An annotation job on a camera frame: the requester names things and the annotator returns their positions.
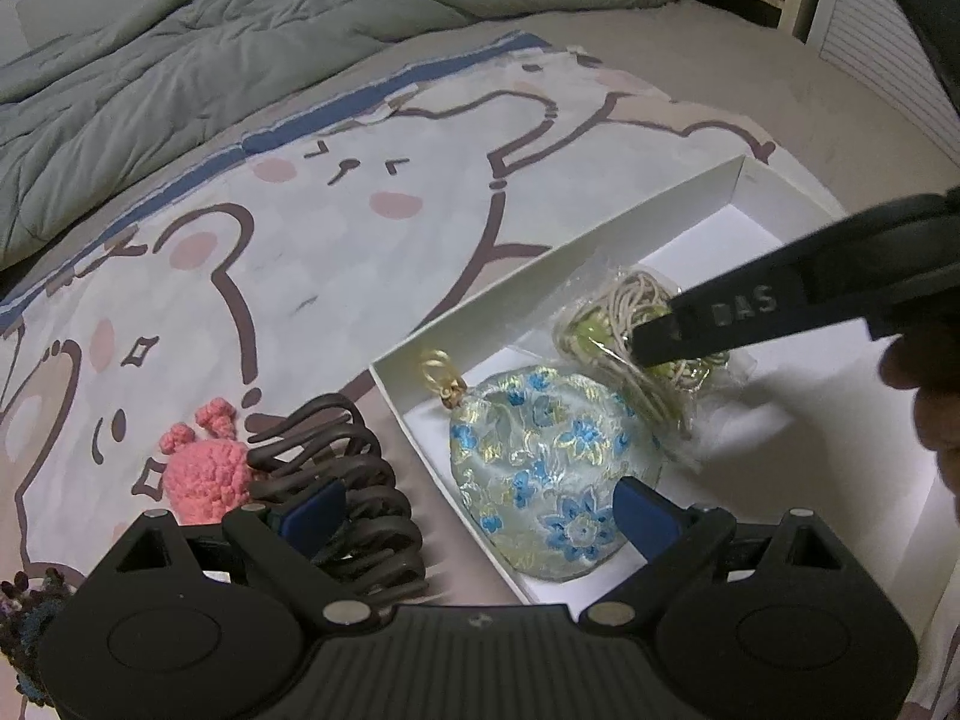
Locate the bear printed blanket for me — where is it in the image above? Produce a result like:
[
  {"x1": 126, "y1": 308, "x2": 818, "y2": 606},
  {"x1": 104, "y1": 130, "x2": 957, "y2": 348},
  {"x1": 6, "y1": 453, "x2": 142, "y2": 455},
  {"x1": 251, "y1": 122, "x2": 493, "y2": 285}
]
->
[{"x1": 0, "y1": 34, "x2": 777, "y2": 593}]

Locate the white cardboard box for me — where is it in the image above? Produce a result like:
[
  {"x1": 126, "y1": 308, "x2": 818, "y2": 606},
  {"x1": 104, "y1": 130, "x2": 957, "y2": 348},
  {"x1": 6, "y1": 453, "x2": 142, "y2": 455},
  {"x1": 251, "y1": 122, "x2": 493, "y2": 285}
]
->
[{"x1": 371, "y1": 154, "x2": 953, "y2": 608}]

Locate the bagged green cord ornament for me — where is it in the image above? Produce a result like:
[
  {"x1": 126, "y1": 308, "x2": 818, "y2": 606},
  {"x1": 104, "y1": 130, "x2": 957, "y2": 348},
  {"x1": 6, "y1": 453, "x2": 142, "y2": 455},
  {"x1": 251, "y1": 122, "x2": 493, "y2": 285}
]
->
[{"x1": 551, "y1": 262, "x2": 755, "y2": 466}]

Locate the person's right hand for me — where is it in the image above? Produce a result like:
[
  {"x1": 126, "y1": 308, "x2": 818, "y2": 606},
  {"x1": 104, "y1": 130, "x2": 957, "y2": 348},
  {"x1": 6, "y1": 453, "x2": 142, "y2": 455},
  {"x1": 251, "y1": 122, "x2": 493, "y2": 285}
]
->
[{"x1": 879, "y1": 321, "x2": 960, "y2": 533}]

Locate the white louvered door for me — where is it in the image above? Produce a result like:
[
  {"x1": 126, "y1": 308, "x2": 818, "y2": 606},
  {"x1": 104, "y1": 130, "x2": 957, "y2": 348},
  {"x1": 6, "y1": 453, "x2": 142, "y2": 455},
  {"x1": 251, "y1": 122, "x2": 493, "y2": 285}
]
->
[{"x1": 814, "y1": 0, "x2": 960, "y2": 158}]

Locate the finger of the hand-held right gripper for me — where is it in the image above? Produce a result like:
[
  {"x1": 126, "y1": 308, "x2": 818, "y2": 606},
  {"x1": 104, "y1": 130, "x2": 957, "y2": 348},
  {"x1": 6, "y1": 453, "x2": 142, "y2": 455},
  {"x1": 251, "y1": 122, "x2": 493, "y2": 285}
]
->
[{"x1": 628, "y1": 313, "x2": 732, "y2": 370}]

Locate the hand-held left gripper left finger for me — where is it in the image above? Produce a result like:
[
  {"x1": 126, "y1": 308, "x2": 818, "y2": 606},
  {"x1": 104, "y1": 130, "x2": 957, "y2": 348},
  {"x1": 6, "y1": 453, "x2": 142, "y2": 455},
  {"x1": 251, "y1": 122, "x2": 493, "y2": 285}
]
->
[{"x1": 90, "y1": 481, "x2": 376, "y2": 627}]

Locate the brown hair claw clip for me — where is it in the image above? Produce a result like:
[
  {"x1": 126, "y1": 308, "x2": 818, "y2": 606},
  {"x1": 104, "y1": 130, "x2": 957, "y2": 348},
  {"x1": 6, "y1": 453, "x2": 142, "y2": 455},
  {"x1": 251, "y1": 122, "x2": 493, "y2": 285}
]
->
[{"x1": 244, "y1": 394, "x2": 451, "y2": 605}]

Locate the beige bed sheet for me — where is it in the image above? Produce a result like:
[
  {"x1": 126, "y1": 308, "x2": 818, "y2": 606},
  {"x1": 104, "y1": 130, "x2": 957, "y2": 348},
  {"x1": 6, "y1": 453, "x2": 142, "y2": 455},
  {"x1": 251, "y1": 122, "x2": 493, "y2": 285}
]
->
[{"x1": 375, "y1": 0, "x2": 960, "y2": 361}]

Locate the pink crochet doll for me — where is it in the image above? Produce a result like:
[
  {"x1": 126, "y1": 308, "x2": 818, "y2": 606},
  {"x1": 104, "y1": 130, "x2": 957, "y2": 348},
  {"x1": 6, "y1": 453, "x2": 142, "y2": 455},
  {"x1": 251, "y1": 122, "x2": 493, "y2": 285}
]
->
[{"x1": 161, "y1": 397, "x2": 260, "y2": 524}]

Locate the floral brocade pouch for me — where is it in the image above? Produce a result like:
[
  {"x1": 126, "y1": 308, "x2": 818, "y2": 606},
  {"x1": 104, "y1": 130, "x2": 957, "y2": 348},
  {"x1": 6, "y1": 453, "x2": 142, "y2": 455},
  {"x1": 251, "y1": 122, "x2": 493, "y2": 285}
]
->
[{"x1": 420, "y1": 349, "x2": 665, "y2": 582}]

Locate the dark grey object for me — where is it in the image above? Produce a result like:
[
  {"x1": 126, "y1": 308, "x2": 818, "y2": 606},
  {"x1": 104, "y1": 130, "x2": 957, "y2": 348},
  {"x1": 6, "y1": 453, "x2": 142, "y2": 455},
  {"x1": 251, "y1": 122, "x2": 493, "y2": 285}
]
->
[{"x1": 889, "y1": 0, "x2": 960, "y2": 117}]

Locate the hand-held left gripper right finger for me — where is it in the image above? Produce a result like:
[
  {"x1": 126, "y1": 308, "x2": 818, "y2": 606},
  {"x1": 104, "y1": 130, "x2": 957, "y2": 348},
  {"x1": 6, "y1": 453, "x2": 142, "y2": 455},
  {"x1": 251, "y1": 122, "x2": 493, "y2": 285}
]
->
[{"x1": 577, "y1": 476, "x2": 848, "y2": 627}]

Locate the grey-green quilt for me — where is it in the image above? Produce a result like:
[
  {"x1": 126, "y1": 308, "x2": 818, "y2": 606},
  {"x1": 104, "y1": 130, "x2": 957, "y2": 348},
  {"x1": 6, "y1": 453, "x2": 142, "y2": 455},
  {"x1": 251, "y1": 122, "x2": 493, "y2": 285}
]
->
[{"x1": 0, "y1": 0, "x2": 698, "y2": 271}]

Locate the multicolour braided cord bundle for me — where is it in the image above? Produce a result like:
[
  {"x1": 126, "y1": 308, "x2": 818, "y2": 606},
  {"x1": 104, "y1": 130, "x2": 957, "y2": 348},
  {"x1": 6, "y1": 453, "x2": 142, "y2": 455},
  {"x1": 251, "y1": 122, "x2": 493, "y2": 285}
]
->
[{"x1": 0, "y1": 568, "x2": 72, "y2": 702}]

